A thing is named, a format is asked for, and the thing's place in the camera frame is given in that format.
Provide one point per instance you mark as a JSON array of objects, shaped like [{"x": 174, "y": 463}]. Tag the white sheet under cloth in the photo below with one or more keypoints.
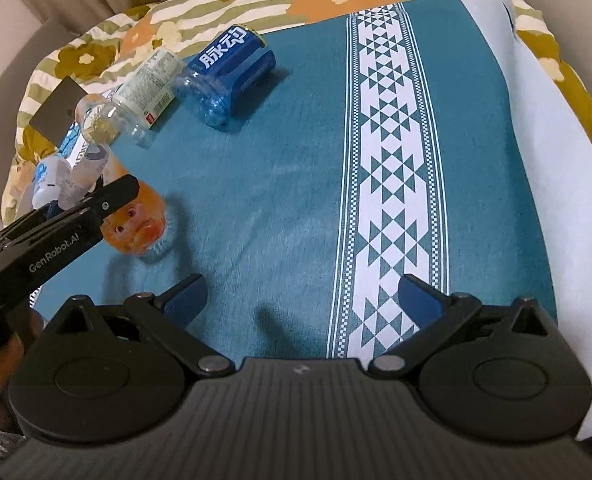
[{"x": 557, "y": 156}]

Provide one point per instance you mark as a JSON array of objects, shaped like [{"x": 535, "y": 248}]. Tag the grey headboard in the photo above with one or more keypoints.
[{"x": 51, "y": 36}]

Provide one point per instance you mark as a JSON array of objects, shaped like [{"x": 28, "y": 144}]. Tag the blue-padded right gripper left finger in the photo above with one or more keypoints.
[{"x": 184, "y": 301}]

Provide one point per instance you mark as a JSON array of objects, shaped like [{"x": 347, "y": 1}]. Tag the floral striped bedspread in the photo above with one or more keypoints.
[{"x": 110, "y": 51}]

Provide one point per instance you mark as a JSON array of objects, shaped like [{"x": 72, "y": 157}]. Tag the teal patterned cloth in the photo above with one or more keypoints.
[{"x": 381, "y": 145}]

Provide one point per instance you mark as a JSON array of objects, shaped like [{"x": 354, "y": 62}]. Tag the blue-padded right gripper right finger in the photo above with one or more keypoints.
[{"x": 422, "y": 303}]

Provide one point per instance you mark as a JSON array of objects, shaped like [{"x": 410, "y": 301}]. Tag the orange label clear cup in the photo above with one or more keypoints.
[{"x": 135, "y": 228}]

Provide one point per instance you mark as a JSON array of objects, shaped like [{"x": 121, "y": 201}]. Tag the white blue label cup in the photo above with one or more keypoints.
[{"x": 50, "y": 174}]

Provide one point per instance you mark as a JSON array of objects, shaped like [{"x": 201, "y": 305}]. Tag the green white label clear cup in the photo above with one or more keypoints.
[{"x": 133, "y": 108}]

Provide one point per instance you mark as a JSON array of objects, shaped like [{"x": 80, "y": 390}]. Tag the blue clear cup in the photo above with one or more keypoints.
[{"x": 213, "y": 81}]

